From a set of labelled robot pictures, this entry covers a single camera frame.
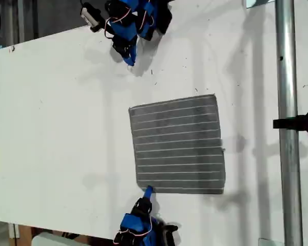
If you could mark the grey striped towel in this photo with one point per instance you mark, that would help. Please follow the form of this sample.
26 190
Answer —
177 143

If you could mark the grey vertical bar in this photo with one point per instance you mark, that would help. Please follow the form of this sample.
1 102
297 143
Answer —
20 20

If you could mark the wooden table leg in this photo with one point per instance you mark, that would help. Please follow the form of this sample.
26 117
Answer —
24 232

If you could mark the shiny metal plate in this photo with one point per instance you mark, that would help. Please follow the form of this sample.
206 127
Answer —
256 3

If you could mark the black clamp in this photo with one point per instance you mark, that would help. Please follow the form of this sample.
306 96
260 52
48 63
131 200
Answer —
297 122

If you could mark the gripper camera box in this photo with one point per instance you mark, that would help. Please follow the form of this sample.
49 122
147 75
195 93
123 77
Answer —
170 234
91 16

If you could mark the steel post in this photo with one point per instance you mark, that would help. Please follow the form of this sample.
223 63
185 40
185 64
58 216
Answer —
287 77

